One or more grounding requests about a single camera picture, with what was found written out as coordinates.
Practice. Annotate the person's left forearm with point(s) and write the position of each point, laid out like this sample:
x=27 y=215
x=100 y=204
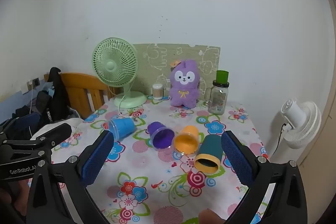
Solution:
x=13 y=200

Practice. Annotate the purple plush toy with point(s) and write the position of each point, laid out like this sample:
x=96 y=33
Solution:
x=183 y=94

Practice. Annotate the purple plastic cup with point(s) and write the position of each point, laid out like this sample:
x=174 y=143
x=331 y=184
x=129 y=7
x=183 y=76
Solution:
x=160 y=137

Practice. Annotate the blue plastic cup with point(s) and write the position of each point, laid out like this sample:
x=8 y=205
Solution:
x=123 y=127

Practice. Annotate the teal cup with yellow rim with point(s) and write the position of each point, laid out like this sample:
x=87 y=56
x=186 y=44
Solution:
x=211 y=146

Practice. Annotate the glass jar with green lid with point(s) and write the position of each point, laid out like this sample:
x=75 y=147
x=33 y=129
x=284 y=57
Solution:
x=218 y=100

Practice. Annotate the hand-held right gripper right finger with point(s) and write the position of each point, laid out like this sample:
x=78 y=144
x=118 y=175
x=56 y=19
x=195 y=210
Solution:
x=237 y=161

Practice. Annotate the green patterned foam mat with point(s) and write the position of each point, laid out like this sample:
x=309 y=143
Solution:
x=162 y=56

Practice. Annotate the green desk fan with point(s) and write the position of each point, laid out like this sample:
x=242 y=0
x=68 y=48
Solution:
x=110 y=65

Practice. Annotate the person's knee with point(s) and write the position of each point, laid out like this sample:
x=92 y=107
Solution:
x=211 y=217

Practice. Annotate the floral tablecloth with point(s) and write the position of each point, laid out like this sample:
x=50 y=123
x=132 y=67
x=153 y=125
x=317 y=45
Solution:
x=157 y=174

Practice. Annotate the cotton swab container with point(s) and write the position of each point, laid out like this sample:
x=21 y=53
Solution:
x=157 y=91

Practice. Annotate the wall socket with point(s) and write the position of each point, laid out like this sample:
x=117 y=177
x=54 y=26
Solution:
x=34 y=82

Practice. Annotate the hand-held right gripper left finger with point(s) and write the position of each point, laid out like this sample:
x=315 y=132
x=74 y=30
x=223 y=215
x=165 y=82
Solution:
x=96 y=159

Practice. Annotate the orange plastic cup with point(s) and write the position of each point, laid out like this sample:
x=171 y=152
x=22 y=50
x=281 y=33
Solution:
x=185 y=144

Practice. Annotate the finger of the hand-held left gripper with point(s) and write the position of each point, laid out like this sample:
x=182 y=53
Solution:
x=56 y=132

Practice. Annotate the pile of dark clothes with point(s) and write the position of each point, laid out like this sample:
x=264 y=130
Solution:
x=21 y=119
x=56 y=100

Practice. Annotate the white standing fan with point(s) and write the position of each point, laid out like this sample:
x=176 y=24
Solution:
x=302 y=121

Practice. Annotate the beige door panel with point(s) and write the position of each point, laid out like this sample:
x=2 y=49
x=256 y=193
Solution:
x=329 y=108

